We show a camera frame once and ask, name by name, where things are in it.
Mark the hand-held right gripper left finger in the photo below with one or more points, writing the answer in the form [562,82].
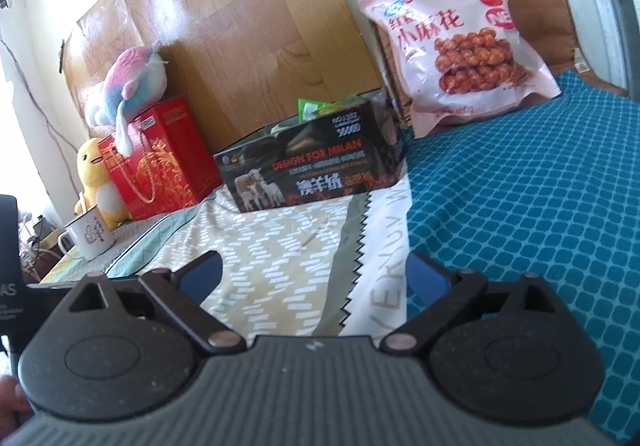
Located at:
[200,272]

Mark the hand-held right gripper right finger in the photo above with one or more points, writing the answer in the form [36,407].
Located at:
[425,276]

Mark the black printed cardboard box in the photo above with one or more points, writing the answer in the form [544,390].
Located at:
[310,166]

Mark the person's left hand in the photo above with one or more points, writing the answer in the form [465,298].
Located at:
[12,401]

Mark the white enamel mug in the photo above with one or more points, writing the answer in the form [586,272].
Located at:
[90,236]

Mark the red gift box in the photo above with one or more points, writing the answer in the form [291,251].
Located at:
[165,161]

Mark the yellow duck plush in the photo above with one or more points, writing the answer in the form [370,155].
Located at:
[97,176]

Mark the green snack packet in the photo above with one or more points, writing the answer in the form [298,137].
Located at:
[347,104]
[310,110]

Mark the pastel plush toy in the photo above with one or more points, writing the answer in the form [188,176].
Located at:
[130,86]

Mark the large pink snack bag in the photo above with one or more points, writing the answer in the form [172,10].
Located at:
[450,51]

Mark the wooden board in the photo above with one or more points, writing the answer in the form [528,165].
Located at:
[240,36]

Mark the brown seat cushion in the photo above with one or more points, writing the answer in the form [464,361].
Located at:
[545,11]

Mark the white window frame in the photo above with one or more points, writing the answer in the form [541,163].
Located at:
[600,1]

